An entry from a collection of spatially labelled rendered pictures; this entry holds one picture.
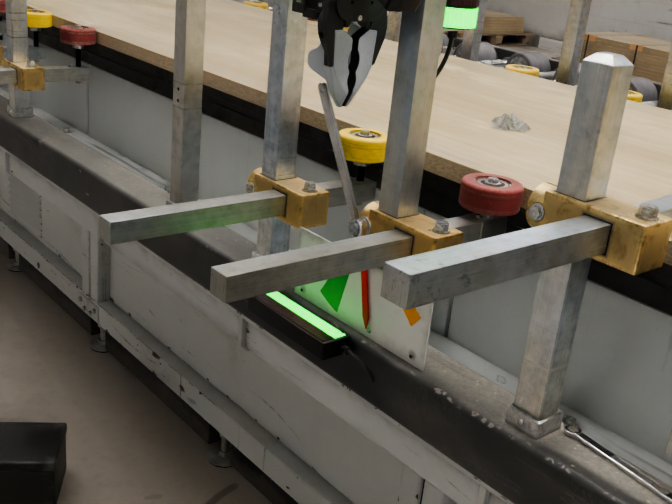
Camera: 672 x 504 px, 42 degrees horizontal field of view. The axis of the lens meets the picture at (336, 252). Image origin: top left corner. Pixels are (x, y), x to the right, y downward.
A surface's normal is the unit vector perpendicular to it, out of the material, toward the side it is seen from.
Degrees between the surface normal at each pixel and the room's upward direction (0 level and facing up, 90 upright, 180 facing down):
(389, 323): 90
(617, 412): 90
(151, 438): 0
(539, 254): 90
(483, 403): 0
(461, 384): 0
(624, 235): 90
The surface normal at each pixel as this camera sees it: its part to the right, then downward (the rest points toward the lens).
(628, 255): -0.76, 0.16
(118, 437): 0.10, -0.93
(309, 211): 0.63, 0.34
